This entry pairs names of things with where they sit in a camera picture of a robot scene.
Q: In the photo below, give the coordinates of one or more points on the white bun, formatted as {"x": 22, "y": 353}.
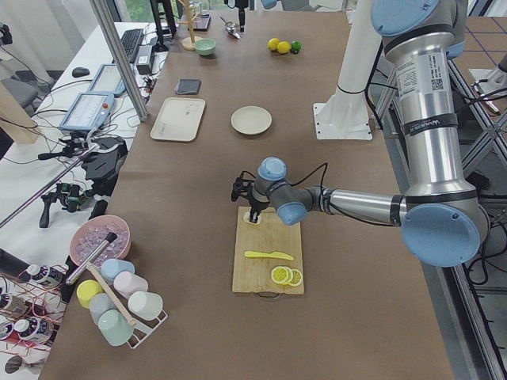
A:
{"x": 246, "y": 218}

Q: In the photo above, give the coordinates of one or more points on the green plastic cup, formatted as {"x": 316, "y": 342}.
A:
{"x": 115, "y": 328}

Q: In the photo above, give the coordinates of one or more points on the cream rectangular tray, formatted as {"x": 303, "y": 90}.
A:
{"x": 178, "y": 119}

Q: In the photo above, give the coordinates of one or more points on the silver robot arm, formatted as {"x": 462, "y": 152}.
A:
{"x": 289, "y": 5}
{"x": 439, "y": 215}

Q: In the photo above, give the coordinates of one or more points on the yellow plastic knife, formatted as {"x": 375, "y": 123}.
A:
{"x": 273, "y": 255}

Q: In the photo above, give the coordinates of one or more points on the wooden glass stand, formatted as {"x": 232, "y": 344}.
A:
{"x": 189, "y": 43}

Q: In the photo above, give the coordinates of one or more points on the lemon slices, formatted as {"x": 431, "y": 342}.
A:
{"x": 284, "y": 275}

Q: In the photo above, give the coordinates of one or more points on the green lime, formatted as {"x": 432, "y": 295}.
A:
{"x": 295, "y": 47}

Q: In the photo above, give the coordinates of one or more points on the cream round plate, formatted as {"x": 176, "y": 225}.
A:
{"x": 251, "y": 120}

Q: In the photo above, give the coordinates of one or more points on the small labelled bottle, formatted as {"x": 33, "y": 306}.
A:
{"x": 44, "y": 275}

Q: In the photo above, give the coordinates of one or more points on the wooden rack handle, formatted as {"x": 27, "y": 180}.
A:
{"x": 119, "y": 305}

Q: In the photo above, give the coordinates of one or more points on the grey plastic cup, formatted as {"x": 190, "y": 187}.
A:
{"x": 99, "y": 304}

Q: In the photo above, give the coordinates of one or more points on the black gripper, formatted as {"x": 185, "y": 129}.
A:
{"x": 242, "y": 3}
{"x": 259, "y": 205}

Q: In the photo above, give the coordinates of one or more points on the black computer mouse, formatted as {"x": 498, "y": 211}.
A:
{"x": 79, "y": 72}

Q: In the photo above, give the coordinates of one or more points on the pink ice bowl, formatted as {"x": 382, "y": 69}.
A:
{"x": 93, "y": 233}

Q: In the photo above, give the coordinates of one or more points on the wooden cutting board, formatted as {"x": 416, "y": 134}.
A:
{"x": 260, "y": 247}

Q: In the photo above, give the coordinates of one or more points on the pink plastic cup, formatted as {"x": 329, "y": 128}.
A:
{"x": 126, "y": 284}

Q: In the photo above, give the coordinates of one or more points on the blue plastic cup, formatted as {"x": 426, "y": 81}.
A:
{"x": 111, "y": 268}

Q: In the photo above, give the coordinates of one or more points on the blue teach pendant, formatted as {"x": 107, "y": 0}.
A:
{"x": 107, "y": 80}
{"x": 89, "y": 111}

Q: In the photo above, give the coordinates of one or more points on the mint green bowl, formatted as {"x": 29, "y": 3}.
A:
{"x": 205, "y": 46}

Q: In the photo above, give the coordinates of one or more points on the yellow plastic cup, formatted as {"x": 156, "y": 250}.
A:
{"x": 87, "y": 290}

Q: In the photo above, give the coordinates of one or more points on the black keyboard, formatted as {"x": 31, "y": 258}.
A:
{"x": 131, "y": 41}

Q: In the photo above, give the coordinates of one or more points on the metal scoop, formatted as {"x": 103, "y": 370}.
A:
{"x": 231, "y": 28}

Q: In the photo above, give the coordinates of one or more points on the aluminium frame post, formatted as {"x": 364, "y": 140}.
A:
{"x": 108, "y": 28}

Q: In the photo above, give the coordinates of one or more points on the white plastic cup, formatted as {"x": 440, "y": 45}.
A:
{"x": 146, "y": 305}

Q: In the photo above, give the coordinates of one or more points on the grey folded cloth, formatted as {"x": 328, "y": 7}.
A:
{"x": 187, "y": 86}

